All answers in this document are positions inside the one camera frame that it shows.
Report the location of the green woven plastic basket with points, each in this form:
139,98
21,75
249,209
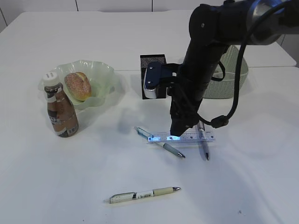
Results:
225,88

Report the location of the cream white pen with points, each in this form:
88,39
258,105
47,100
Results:
123,197

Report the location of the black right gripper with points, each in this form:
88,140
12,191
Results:
187,95

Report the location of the brown drink bottle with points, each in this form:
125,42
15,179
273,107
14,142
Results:
60,109

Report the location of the teal white pen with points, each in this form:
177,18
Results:
146,135

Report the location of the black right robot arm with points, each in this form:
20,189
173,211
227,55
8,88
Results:
213,29

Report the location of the sesame bread roll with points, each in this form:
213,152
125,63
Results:
78,85

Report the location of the black pen holder box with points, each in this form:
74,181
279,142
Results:
144,61

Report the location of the grey white pen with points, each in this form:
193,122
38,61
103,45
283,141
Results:
203,142

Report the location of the clear plastic ruler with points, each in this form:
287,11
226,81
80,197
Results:
186,137

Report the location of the green ruffled glass plate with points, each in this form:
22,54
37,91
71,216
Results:
99,75

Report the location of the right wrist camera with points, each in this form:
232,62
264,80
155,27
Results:
158,77

